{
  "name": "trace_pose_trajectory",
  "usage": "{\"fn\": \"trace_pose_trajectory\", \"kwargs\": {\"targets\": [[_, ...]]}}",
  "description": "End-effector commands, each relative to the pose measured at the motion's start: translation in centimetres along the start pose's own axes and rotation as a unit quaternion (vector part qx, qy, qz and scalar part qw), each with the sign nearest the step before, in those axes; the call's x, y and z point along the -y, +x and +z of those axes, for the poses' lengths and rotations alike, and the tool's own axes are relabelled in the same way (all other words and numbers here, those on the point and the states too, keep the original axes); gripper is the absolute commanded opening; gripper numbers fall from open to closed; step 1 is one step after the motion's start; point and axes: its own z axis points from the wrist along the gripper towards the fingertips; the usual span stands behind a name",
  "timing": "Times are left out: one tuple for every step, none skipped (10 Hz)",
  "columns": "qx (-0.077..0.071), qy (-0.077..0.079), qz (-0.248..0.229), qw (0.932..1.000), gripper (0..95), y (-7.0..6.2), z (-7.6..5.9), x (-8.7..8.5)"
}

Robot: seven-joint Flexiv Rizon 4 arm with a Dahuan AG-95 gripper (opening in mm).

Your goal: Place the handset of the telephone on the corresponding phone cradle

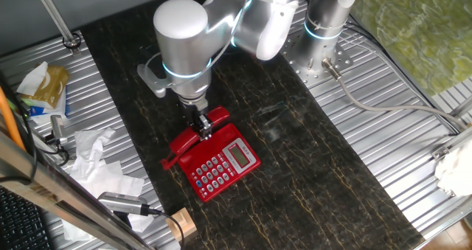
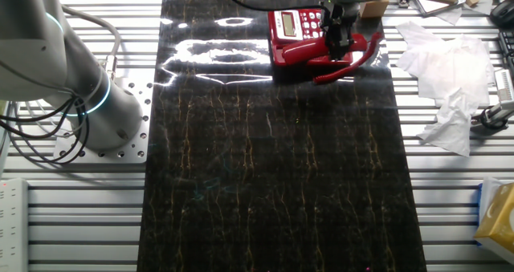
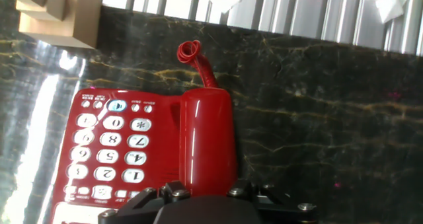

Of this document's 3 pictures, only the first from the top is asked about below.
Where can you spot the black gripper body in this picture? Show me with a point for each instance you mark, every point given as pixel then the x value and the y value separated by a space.
pixel 195 117

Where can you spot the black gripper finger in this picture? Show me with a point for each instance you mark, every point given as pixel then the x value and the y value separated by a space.
pixel 205 129

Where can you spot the red telephone handset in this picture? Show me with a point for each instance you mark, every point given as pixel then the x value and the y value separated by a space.
pixel 184 139

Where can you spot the red telephone base with keypad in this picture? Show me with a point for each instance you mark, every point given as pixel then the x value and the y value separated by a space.
pixel 221 161

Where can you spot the wooden block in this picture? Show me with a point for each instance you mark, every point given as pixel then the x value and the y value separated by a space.
pixel 184 224

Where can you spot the black marble pattern mat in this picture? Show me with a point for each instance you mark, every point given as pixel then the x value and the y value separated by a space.
pixel 295 169

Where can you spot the crumpled white tissue paper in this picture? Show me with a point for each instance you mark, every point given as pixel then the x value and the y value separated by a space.
pixel 99 176

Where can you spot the yellow tissue box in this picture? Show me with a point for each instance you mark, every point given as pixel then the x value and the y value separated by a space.
pixel 51 86

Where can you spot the blue white tissue pack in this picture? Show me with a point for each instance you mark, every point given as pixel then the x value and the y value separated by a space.
pixel 40 111

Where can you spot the white tissue sheet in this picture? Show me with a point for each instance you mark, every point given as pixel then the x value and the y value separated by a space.
pixel 31 80

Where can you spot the metal tripod pole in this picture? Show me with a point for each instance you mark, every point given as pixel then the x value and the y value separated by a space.
pixel 55 17

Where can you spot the orange tube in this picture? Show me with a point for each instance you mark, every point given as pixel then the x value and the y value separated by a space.
pixel 9 121

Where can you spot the black keyboard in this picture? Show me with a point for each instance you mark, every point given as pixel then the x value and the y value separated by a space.
pixel 18 224

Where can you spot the green marbled mat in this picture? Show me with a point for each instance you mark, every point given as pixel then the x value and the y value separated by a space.
pixel 424 28

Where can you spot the white crumpled cloth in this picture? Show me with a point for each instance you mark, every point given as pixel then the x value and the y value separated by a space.
pixel 455 172

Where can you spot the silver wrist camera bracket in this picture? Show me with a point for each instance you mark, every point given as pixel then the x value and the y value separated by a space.
pixel 153 80

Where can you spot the silver ribbed camera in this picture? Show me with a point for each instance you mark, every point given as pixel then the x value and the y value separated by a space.
pixel 121 203

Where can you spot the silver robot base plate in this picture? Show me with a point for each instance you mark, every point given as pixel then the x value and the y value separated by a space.
pixel 324 69

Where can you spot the small silver camera device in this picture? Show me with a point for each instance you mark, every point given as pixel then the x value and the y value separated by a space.
pixel 58 126

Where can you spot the metal frame bar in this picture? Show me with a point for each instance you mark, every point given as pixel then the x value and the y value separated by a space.
pixel 55 191

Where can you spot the metal corner bracket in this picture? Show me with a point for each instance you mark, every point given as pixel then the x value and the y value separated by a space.
pixel 440 153

